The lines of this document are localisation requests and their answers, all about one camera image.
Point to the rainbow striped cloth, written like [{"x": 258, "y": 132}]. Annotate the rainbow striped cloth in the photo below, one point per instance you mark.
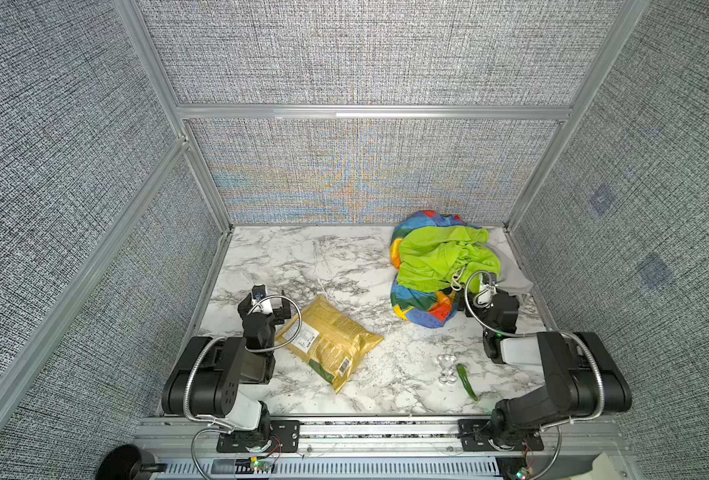
[{"x": 428, "y": 309}]

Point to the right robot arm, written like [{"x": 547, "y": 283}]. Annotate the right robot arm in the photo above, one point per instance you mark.
[{"x": 581, "y": 380}]

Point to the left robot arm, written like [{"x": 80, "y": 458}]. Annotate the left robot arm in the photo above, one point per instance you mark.
[{"x": 204, "y": 386}]

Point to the grey cloth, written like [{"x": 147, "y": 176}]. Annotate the grey cloth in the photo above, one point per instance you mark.
[{"x": 511, "y": 279}]

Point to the green chili pepper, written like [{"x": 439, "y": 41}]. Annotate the green chili pepper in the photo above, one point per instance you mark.
[{"x": 464, "y": 377}]

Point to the gold snack bag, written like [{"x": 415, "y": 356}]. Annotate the gold snack bag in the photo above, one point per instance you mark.
[{"x": 329, "y": 341}]

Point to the clear plastic blister piece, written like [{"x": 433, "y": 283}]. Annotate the clear plastic blister piece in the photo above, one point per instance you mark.
[{"x": 447, "y": 364}]

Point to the lime green shorts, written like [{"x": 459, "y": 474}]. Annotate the lime green shorts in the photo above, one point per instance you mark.
[{"x": 437, "y": 258}]

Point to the black round object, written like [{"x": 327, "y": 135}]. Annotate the black round object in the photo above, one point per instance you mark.
[{"x": 129, "y": 462}]

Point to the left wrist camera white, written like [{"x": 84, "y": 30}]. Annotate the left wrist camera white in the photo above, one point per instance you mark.
[{"x": 261, "y": 302}]

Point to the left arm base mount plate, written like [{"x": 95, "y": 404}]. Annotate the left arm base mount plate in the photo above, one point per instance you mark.
[{"x": 275, "y": 435}]

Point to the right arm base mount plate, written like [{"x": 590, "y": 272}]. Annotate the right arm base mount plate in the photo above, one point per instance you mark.
[{"x": 482, "y": 435}]

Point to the aluminium front rail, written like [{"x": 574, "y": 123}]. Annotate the aluminium front rail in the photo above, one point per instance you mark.
[{"x": 455, "y": 436}]

